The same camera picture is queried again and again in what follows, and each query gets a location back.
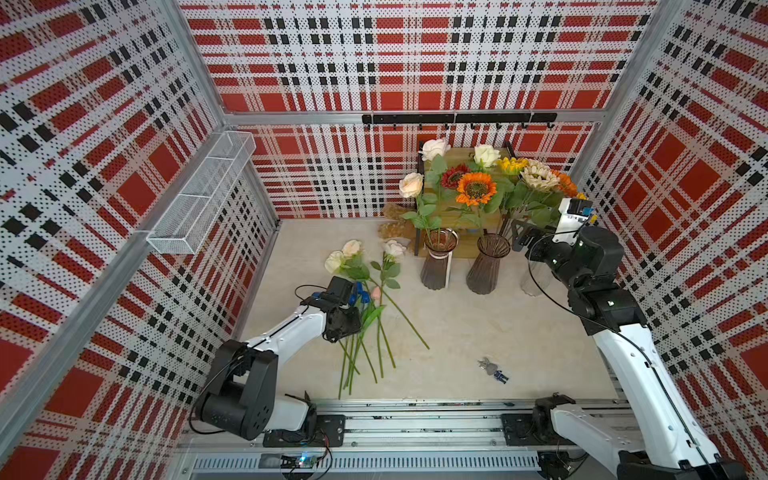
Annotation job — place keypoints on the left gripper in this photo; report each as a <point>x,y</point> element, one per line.
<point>355,326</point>

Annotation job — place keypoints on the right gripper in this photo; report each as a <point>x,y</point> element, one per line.
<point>544,240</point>

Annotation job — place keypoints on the orange gerbera flower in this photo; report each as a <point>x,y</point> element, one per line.
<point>566,185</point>
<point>477,192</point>

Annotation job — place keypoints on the large cream sunflower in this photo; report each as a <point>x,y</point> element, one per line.
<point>540,207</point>

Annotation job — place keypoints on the white rose flower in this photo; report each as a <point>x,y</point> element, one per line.
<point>486,156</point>

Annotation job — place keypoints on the red gerbera flower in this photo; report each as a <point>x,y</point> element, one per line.
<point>448,191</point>

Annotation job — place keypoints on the pale pink rose flower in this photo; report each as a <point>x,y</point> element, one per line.
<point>433,157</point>

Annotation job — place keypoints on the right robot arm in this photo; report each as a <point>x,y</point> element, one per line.
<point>673,445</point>

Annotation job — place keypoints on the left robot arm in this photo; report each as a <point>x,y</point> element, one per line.
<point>239,395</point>

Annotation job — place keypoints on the clear glass vase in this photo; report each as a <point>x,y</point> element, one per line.
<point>536,278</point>

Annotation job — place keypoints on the dark ribbed glass vase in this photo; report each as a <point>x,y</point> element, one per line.
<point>482,277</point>

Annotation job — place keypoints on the peach rose on table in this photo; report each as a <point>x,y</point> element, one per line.
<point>352,248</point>

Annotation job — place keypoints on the small white rose on table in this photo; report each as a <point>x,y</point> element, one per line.
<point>388,269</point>

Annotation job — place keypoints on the wooden two-tier shelf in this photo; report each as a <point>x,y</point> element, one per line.
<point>467,246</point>

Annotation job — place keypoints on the pink glass vase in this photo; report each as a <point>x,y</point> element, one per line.
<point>439,246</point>

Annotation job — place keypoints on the green circuit board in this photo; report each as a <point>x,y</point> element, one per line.
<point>304,461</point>

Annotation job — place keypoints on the black hook rail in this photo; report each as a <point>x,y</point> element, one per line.
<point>522,118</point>

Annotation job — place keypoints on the small grey figurine keychain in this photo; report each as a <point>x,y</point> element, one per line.
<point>492,369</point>

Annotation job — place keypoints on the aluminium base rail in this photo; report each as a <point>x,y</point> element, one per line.
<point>376,424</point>

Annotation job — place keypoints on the white wire wall basket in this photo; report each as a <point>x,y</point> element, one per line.
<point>188,220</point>

